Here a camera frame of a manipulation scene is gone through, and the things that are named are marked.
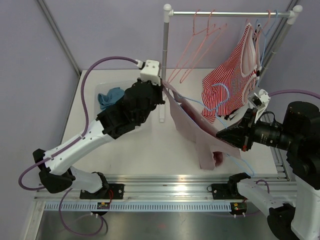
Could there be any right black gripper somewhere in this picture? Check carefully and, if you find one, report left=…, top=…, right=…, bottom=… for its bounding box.
left=217, top=106, right=300, bottom=151

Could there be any teal tank top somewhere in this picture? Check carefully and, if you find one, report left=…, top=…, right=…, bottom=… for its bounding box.
left=97, top=87, right=125, bottom=111

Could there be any mauve tank top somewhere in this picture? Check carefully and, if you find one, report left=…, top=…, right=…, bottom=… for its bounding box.
left=162, top=81, right=241, bottom=170

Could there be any blue hanger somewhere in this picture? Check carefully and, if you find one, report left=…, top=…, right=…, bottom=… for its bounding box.
left=172, top=83, right=256, bottom=176
left=260, top=9, right=279, bottom=66

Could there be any pink hanger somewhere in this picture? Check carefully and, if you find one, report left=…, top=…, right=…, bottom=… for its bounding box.
left=178, top=9, right=228, bottom=83
left=253, top=9, right=271, bottom=37
left=165, top=9, right=221, bottom=82

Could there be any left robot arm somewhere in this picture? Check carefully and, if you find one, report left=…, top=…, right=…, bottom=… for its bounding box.
left=18, top=78, right=165, bottom=199

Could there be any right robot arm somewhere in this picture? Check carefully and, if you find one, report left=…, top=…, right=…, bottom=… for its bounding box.
left=208, top=101, right=320, bottom=240

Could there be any red striped tank top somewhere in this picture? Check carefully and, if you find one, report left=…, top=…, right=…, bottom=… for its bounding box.
left=201, top=23, right=261, bottom=123

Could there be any black white striped garment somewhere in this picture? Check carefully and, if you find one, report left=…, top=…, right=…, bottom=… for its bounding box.
left=219, top=108, right=240, bottom=121

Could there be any translucent plastic basket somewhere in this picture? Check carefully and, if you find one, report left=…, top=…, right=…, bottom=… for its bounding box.
left=96, top=79, right=159, bottom=139

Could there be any white clothes rack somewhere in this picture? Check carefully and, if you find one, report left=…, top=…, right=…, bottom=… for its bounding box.
left=157, top=3, right=304, bottom=123

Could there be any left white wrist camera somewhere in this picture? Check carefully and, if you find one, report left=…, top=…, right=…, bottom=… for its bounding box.
left=135, top=59, right=161, bottom=86

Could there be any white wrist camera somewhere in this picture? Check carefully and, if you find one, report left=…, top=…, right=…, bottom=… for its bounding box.
left=248, top=89, right=271, bottom=122
left=135, top=59, right=161, bottom=86

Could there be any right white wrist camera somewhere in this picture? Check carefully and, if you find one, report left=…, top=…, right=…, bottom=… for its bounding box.
left=248, top=89, right=271, bottom=122

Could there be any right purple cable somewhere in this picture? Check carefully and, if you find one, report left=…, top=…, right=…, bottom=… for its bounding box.
left=267, top=89, right=320, bottom=101

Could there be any aluminium mounting rail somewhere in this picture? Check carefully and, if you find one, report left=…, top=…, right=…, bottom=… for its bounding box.
left=33, top=159, right=297, bottom=202

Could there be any white slotted cable duct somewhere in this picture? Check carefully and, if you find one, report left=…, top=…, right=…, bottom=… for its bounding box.
left=44, top=201, right=231, bottom=212

